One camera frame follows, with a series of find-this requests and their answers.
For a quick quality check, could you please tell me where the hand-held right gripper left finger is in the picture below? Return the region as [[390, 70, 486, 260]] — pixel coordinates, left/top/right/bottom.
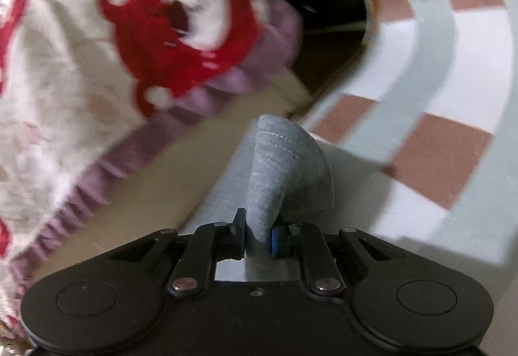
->
[[109, 208, 247, 297]]

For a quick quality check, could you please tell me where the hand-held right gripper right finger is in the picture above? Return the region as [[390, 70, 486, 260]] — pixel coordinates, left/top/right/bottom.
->
[[270, 222, 405, 297]]

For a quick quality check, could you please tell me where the grey t-shirt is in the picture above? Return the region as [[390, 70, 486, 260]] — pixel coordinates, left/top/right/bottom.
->
[[178, 114, 338, 284]]

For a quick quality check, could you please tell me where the quilted blanket with red bears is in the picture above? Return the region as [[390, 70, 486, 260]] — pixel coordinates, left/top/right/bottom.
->
[[0, 0, 305, 340]]

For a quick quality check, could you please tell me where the checked pink and white rug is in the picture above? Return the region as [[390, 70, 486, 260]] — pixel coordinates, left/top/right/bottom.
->
[[299, 0, 518, 300]]

